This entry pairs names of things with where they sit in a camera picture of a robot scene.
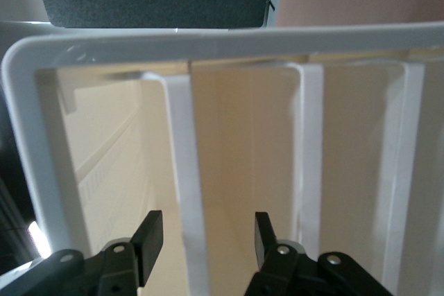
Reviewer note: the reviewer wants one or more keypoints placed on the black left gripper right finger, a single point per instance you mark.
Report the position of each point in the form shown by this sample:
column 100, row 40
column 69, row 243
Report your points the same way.
column 277, row 268

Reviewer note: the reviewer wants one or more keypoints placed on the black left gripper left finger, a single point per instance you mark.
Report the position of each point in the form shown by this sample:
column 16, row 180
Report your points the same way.
column 149, row 240

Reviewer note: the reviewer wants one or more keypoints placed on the white drawer cabinet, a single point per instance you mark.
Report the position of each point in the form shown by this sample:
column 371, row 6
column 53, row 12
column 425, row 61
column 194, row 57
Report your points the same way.
column 21, row 102

